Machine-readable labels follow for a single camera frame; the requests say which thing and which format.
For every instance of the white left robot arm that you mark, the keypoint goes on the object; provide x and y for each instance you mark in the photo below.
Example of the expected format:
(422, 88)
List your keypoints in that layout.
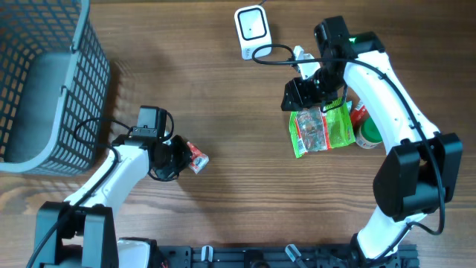
(80, 231)

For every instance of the teal packet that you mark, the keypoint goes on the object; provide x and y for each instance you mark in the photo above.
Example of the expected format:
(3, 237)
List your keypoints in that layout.
(349, 105)

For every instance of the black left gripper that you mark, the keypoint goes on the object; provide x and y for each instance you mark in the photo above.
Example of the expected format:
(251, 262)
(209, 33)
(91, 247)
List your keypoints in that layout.
(185, 156)

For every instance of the red small snack pack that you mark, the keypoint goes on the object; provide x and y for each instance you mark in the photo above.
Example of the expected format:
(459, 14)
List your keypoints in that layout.
(199, 160)

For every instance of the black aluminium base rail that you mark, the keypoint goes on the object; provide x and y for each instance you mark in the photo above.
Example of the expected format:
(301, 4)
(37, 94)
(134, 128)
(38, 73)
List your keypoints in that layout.
(330, 255)

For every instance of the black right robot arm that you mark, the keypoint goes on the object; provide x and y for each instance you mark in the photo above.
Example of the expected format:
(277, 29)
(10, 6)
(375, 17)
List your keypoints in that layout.
(419, 173)

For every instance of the green lidded jar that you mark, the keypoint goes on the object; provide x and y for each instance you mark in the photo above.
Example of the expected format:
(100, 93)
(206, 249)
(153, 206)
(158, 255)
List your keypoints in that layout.
(368, 135)

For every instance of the red long snack stick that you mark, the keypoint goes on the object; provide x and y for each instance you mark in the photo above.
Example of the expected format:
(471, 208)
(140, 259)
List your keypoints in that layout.
(358, 114)

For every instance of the white barcode scanner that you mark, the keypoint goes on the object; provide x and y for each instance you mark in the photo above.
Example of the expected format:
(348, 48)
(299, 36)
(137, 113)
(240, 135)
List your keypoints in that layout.
(252, 29)

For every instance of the black mesh basket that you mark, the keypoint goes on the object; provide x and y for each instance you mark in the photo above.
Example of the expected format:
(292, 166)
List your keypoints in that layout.
(54, 84)

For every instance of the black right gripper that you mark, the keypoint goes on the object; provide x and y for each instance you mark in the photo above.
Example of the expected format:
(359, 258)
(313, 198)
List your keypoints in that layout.
(296, 89)

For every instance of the green candy bag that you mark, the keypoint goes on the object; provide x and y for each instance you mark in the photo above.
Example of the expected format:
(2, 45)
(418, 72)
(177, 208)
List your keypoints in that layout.
(312, 131)

